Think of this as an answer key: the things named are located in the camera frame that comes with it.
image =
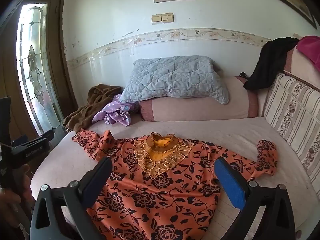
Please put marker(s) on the person's left hand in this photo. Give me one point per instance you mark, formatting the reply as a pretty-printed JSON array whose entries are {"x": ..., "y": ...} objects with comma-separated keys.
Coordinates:
[{"x": 11, "y": 201}]

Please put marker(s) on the black garment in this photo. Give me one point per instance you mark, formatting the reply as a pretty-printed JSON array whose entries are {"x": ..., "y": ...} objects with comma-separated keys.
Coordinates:
[{"x": 270, "y": 62}]

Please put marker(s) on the striped floral cushion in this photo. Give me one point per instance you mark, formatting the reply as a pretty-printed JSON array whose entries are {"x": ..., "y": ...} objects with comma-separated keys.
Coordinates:
[{"x": 292, "y": 115}]

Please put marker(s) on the pink bolster pillow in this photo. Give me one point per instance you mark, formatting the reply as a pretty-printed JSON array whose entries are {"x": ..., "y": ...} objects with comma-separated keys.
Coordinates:
[{"x": 195, "y": 110}]

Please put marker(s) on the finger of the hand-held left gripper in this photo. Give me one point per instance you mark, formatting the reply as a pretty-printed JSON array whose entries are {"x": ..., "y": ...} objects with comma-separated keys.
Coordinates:
[{"x": 35, "y": 140}]

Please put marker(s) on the brown garment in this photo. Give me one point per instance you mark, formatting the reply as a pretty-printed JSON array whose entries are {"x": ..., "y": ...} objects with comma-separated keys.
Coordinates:
[{"x": 85, "y": 112}]

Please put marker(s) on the wooden door with stained glass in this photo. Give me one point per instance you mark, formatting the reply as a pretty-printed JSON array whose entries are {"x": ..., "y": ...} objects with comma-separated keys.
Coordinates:
[{"x": 32, "y": 55}]

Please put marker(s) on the orange floral blouse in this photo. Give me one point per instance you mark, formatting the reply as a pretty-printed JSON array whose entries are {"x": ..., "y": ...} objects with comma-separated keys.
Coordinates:
[{"x": 160, "y": 187}]

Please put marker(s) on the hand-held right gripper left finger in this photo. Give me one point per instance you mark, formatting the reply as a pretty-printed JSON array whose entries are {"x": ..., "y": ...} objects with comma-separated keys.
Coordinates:
[{"x": 93, "y": 189}]

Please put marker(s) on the beige wall switch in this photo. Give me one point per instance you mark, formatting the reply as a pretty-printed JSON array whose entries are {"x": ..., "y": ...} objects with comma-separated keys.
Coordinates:
[
  {"x": 167, "y": 17},
  {"x": 156, "y": 19}
]

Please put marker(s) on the magenta cloth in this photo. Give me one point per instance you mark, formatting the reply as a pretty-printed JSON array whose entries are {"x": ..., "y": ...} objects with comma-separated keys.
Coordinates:
[{"x": 310, "y": 47}]

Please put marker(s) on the grey quilted pillow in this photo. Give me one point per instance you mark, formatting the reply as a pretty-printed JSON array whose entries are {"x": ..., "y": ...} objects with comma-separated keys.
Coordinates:
[{"x": 175, "y": 80}]

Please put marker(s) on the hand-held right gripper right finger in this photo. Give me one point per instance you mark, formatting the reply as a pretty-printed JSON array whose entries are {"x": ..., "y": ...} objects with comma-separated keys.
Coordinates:
[{"x": 231, "y": 185}]

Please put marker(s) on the dark wooden picture frame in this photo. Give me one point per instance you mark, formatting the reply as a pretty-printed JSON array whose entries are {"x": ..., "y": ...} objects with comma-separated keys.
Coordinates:
[{"x": 300, "y": 7}]

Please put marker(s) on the small black object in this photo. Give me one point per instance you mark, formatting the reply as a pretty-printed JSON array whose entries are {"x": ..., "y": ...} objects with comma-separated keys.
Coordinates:
[{"x": 243, "y": 75}]

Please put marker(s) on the pink upholstered backrest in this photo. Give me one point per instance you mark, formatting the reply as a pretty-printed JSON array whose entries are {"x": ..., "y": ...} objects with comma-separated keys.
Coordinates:
[{"x": 302, "y": 67}]

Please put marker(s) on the purple floral garment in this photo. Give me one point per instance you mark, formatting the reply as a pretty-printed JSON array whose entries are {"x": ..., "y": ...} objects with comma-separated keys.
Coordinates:
[{"x": 112, "y": 110}]

